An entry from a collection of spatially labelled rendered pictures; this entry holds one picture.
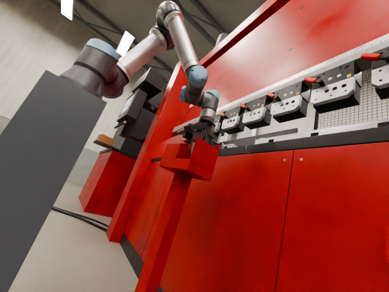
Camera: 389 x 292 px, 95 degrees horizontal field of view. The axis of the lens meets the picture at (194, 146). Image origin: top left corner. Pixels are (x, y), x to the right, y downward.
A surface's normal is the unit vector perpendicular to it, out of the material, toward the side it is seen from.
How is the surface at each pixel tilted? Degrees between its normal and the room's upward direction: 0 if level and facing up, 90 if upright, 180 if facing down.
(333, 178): 90
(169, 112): 90
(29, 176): 90
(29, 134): 90
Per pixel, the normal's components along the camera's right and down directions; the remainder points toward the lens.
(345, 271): -0.80, -0.40
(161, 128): 0.54, -0.11
